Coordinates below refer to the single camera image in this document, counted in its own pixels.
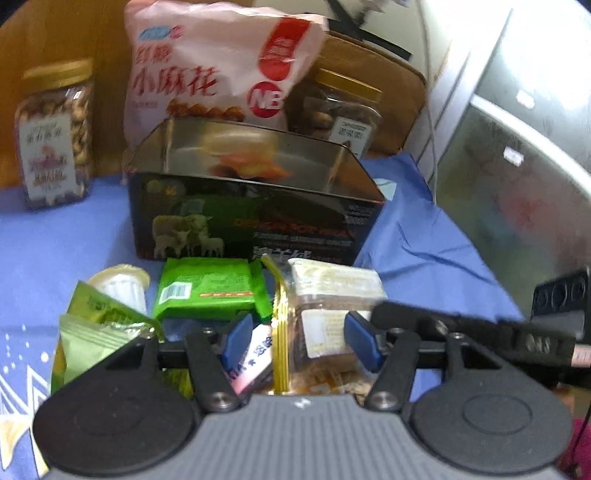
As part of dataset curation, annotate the olive green snack packet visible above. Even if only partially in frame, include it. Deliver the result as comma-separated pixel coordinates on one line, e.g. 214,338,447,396
68,281,155,329

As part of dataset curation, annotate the pink snack bag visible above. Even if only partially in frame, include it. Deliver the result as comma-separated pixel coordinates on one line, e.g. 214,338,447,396
124,0,329,144

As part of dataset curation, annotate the gold-lid jar with pink label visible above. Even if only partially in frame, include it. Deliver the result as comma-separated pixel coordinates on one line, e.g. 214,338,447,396
14,59,96,210

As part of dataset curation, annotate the blue printed cloth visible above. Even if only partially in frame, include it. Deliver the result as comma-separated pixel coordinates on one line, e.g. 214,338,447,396
0,152,527,480

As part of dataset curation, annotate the small pink white packet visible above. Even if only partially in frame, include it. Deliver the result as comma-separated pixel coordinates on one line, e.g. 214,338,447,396
225,323,274,397

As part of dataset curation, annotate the white jelly cup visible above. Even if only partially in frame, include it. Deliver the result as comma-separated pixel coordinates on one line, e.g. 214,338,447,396
88,264,151,315

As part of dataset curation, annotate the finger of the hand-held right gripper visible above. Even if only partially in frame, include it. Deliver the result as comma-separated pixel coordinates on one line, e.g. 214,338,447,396
372,300,506,342

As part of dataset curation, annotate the gold-lid jar with small label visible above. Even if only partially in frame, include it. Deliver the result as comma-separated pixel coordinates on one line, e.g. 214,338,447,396
286,68,384,160

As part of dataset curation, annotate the pale green snack packet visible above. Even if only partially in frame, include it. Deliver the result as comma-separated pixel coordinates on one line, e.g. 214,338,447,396
50,315,164,398

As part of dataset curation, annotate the magenta cloth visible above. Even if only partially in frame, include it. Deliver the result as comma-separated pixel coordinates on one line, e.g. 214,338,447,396
560,415,591,480

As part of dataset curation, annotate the clear gold-edged snack packet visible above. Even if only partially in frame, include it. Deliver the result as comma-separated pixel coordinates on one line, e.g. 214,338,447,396
261,254,389,394

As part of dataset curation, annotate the black metal bracket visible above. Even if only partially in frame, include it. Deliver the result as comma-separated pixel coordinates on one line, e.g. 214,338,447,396
323,0,413,63

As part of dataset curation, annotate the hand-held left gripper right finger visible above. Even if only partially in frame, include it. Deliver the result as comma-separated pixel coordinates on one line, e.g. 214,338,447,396
344,311,506,413

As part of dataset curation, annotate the dark printed tin box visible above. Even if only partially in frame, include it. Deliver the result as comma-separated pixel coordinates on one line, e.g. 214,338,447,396
122,117,386,268

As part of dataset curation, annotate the grey metal cabinet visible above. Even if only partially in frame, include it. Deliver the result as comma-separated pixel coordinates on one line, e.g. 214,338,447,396
434,9,591,324

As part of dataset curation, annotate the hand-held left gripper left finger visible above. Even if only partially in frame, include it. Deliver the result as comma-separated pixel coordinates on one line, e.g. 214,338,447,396
104,313,254,413

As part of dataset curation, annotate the brown wooden headboard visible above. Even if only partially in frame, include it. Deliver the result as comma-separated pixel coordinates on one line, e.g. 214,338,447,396
0,0,428,188

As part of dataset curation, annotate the bright green snack packet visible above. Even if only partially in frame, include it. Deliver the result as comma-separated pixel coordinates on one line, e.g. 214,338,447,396
152,257,274,324

